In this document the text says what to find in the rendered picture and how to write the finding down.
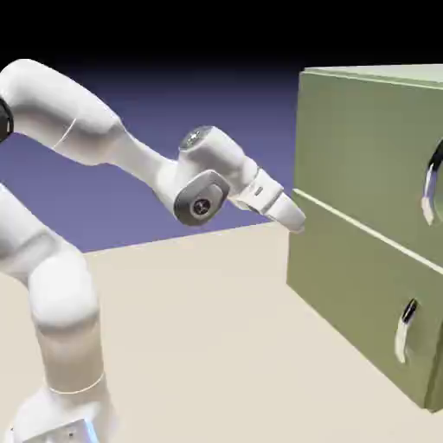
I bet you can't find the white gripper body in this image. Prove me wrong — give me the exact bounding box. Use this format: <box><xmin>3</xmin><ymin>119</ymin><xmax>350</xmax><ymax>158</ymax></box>
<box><xmin>266</xmin><ymin>192</ymin><xmax>307</xmax><ymax>234</ymax></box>

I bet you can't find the green painted cabinet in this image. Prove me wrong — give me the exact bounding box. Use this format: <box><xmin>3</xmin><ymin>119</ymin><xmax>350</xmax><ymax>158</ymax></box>
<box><xmin>286</xmin><ymin>63</ymin><xmax>443</xmax><ymax>414</ymax></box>

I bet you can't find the large green cabinet door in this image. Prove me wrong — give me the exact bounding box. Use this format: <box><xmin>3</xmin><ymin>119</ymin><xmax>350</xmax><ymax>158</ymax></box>
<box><xmin>292</xmin><ymin>71</ymin><xmax>443</xmax><ymax>266</ymax></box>

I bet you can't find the small green cabinet door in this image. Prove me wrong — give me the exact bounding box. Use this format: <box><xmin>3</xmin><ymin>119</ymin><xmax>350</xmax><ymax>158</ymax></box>
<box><xmin>286</xmin><ymin>196</ymin><xmax>443</xmax><ymax>410</ymax></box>

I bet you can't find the large curved metal handle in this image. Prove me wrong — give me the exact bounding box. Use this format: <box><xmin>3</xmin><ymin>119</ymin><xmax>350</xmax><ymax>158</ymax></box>
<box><xmin>420</xmin><ymin>139</ymin><xmax>443</xmax><ymax>227</ymax></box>

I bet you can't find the small curved metal handle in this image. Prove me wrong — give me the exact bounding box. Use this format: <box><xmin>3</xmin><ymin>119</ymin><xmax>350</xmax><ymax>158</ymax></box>
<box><xmin>395</xmin><ymin>298</ymin><xmax>419</xmax><ymax>364</ymax></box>

